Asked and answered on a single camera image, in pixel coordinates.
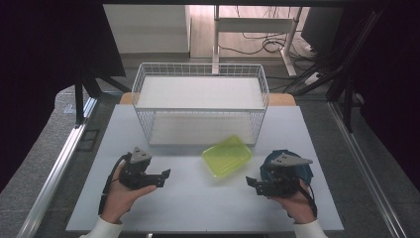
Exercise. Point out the white power strip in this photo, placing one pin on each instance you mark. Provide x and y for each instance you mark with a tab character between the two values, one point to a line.
313	78

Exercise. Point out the round glass container blue lid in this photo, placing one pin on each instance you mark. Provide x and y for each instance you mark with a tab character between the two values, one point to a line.
304	173

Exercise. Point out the person's right hand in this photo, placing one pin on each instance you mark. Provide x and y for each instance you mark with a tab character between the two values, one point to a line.
297	206

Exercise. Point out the aluminium rail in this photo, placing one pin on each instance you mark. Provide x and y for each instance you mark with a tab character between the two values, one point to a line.
366	172
56	175

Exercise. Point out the black metal stand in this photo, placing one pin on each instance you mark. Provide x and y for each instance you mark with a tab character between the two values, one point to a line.
346	102
79	102

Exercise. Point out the black curtain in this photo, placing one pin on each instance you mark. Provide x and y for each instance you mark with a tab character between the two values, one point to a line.
393	82
39	66

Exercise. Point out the wooden board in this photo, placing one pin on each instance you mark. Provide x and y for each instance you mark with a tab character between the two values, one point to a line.
280	99

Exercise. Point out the white cabinet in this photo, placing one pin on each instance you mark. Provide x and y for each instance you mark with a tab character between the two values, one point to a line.
148	28

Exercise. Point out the white desk frame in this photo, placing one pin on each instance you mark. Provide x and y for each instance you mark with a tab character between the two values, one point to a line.
254	24

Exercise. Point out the green plastic food container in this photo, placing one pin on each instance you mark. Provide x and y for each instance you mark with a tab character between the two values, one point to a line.
226	157

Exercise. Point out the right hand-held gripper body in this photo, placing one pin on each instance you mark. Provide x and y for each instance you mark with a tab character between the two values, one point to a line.
280	183

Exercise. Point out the person's left hand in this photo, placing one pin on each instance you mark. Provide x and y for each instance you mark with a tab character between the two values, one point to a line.
120	200

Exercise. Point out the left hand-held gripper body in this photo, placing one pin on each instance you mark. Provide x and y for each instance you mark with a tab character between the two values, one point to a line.
133	172

